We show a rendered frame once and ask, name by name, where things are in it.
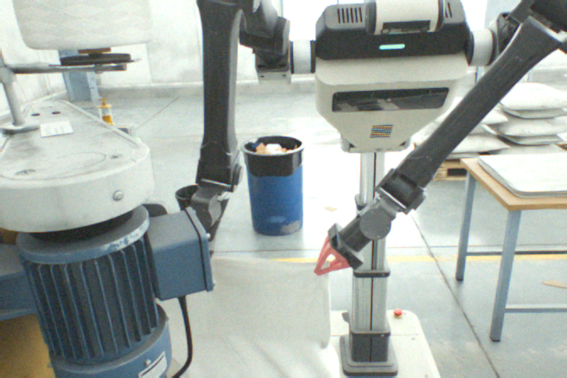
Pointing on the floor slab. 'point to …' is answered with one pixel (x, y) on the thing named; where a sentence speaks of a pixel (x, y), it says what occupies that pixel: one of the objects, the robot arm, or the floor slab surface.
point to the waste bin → (275, 185)
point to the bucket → (185, 196)
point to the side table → (511, 202)
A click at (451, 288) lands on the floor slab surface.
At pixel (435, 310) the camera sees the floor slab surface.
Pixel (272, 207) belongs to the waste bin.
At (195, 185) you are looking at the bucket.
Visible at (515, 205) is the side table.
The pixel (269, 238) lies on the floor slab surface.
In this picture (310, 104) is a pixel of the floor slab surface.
